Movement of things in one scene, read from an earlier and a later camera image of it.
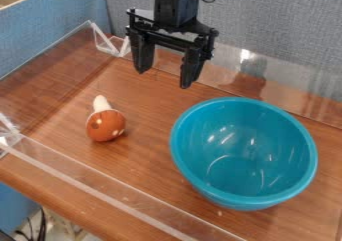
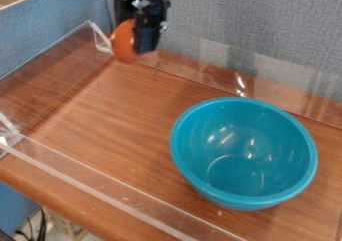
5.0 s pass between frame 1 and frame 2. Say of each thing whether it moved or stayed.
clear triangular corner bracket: stayed
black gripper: moved
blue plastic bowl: stayed
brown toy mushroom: moved
